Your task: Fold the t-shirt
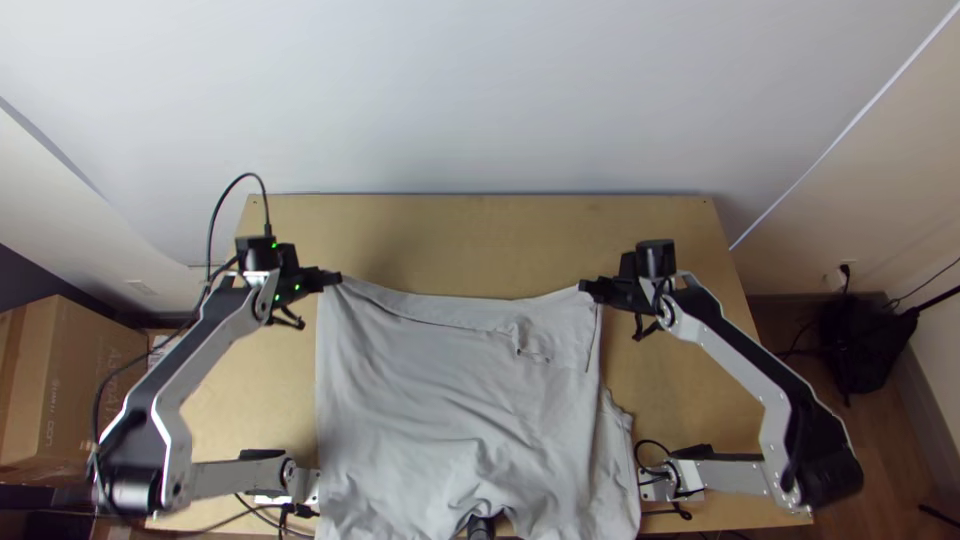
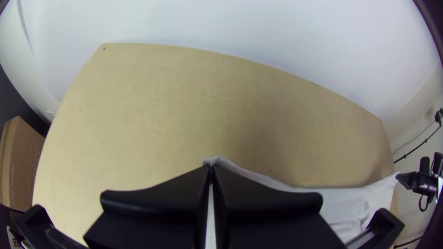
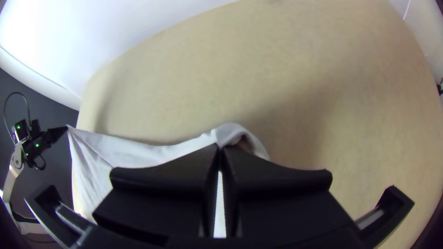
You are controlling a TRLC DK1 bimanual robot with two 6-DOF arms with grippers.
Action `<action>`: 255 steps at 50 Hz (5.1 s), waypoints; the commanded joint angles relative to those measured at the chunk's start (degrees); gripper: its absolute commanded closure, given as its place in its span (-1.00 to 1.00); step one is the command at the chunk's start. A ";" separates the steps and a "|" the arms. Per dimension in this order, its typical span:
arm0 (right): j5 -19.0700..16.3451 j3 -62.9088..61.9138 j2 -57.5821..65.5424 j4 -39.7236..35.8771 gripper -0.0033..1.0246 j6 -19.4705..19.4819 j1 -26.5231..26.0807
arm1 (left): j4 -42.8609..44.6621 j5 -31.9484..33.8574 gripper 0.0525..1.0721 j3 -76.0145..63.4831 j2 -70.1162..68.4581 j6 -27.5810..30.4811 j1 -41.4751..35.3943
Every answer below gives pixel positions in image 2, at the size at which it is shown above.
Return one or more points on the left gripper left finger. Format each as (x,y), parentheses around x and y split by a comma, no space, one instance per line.
(162,214)

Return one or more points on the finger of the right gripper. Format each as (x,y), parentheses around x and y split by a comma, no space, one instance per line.
(411,180)

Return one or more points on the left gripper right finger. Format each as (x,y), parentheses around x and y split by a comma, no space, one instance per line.
(263,221)

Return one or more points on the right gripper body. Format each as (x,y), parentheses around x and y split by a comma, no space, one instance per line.
(429,185)

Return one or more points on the white t-shirt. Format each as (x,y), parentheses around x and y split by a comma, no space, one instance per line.
(346,207)

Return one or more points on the large brown cardboard box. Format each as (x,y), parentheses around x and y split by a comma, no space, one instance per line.
(19,162)

